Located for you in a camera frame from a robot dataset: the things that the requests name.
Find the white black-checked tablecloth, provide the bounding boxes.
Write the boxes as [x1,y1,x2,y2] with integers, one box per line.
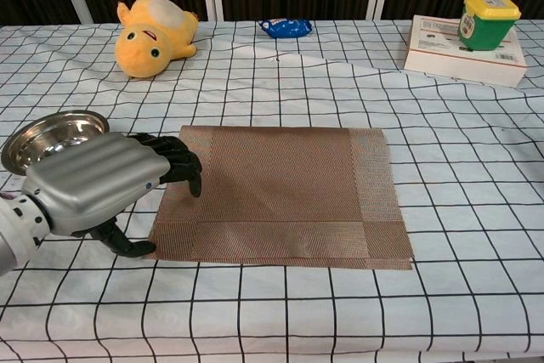
[0,19,544,363]

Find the stainless steel bowl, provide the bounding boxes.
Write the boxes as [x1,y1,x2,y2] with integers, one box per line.
[1,110,111,177]

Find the white cardboard box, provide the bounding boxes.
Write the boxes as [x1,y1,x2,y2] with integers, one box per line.
[403,14,529,88]

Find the green tub with yellow lid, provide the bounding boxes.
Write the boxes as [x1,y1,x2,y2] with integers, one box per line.
[456,0,522,52]

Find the yellow plush toy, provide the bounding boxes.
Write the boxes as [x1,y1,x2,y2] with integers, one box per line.
[115,0,201,80]

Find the blue snack packet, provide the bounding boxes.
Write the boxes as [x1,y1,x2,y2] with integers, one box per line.
[257,18,315,39]

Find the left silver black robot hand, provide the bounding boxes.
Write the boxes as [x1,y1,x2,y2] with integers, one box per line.
[20,132,203,258]

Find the brown woven placemat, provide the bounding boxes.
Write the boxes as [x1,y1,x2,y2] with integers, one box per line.
[147,125,416,271]

